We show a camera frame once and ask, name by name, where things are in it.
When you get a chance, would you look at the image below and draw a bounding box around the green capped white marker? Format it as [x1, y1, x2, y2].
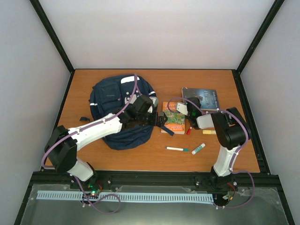
[165, 147, 189, 151]

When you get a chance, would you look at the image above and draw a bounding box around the black left frame post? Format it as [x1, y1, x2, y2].
[29, 0, 75, 70]

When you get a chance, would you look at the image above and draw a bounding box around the black right frame post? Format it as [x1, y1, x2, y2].
[235, 0, 286, 74]

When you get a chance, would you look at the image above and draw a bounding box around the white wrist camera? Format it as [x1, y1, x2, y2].
[150, 97, 158, 107]
[176, 102, 188, 116]

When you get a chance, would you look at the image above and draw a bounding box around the navy blue student backpack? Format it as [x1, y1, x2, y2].
[79, 74, 175, 150]

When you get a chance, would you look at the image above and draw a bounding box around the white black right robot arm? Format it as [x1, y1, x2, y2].
[186, 97, 252, 190]

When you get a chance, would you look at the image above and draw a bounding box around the orange Treehouse paperback book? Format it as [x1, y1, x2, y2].
[162, 102, 185, 135]

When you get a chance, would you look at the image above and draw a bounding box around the dark blue hardcover book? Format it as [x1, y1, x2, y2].
[181, 87, 220, 111]

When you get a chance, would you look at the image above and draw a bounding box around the light blue slotted cable duct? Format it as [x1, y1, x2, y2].
[36, 190, 214, 204]

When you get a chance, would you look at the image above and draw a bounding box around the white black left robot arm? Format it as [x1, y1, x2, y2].
[45, 95, 167, 189]

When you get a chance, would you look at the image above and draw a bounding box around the black frame post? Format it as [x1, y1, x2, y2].
[235, 0, 286, 74]
[29, 0, 75, 70]

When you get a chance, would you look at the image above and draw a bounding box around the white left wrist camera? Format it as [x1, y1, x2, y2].
[150, 97, 158, 107]

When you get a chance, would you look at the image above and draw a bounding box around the red capped white marker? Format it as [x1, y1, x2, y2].
[187, 127, 193, 135]

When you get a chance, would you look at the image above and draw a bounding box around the yellow highlighter pen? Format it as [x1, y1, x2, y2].
[202, 130, 217, 135]

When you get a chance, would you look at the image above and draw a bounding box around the metal front base plate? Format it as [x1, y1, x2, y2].
[15, 185, 293, 225]

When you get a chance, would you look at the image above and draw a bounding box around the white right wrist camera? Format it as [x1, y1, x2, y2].
[176, 102, 188, 116]

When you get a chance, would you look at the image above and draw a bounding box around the green white glue stick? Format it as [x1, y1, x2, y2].
[191, 143, 205, 155]

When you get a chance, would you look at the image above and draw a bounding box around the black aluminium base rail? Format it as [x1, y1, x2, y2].
[30, 170, 281, 194]

